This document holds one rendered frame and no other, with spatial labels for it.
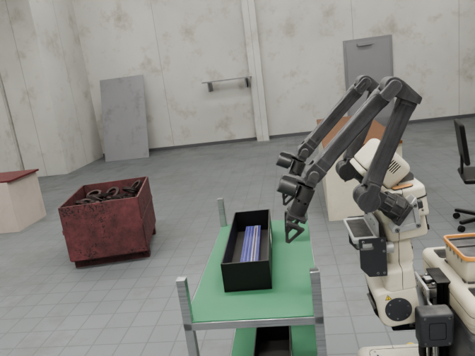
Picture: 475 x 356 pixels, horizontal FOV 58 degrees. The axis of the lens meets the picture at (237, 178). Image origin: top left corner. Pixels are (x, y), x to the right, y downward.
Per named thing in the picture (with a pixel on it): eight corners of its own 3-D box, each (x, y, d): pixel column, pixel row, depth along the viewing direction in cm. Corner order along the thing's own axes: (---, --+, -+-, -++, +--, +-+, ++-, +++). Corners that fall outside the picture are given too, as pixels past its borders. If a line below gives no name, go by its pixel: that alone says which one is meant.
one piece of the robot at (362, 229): (381, 246, 189) (379, 200, 184) (399, 275, 162) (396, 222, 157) (344, 249, 191) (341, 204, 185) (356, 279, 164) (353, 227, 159)
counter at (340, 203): (370, 166, 691) (367, 114, 671) (405, 217, 454) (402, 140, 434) (320, 170, 705) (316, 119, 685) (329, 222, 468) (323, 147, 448)
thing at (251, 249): (257, 282, 155) (256, 274, 154) (238, 284, 156) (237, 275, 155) (261, 232, 204) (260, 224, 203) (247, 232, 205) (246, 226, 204)
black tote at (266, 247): (272, 289, 152) (268, 260, 149) (224, 292, 153) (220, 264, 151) (272, 230, 207) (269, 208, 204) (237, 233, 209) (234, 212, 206)
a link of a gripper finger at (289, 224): (278, 241, 147) (288, 217, 145) (278, 234, 154) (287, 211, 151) (297, 248, 147) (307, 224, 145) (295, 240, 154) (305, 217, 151)
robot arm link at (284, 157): (309, 150, 184) (308, 147, 192) (285, 141, 184) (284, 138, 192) (300, 175, 187) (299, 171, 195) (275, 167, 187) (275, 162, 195)
